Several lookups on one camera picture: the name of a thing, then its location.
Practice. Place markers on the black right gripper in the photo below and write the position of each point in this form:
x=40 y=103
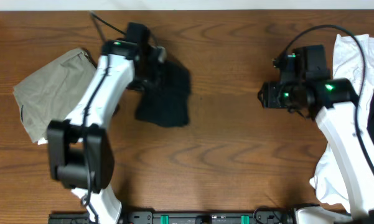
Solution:
x=266 y=95

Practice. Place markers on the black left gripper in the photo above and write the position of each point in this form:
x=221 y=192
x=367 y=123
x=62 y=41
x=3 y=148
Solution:
x=154 y=73

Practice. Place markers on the black polo shirt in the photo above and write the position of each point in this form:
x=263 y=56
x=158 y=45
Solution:
x=165 y=103

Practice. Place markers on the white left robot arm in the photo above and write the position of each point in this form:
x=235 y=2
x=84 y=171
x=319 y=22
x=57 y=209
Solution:
x=80 y=155

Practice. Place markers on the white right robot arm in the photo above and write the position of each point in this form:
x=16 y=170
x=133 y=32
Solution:
x=333 y=105

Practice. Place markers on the white garment pile right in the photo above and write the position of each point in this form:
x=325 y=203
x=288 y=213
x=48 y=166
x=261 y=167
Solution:
x=347 y=63

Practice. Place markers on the folded white garment under khaki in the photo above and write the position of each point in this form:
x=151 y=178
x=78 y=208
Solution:
x=42 y=141

